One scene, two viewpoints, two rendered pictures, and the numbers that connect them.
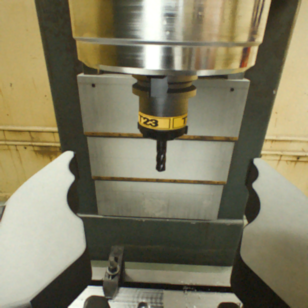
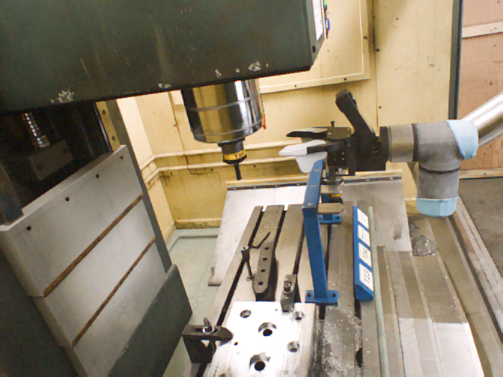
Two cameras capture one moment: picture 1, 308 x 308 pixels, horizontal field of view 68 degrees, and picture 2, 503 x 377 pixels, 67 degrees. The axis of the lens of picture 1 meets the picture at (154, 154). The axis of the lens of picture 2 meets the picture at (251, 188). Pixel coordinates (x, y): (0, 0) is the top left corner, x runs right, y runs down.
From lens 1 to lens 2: 0.77 m
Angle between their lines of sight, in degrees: 65
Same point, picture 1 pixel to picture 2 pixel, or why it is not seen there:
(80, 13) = (242, 120)
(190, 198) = (145, 276)
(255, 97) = not seen: hidden behind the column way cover
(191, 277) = (218, 303)
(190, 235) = (161, 315)
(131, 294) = (232, 321)
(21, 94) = not seen: outside the picture
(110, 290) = (226, 332)
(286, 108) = not seen: hidden behind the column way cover
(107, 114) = (55, 250)
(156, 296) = (238, 305)
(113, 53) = (255, 127)
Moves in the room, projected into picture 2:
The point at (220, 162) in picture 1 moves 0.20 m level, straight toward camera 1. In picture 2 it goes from (144, 223) to (190, 231)
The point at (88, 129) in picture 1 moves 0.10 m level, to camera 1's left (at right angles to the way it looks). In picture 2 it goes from (46, 286) to (12, 319)
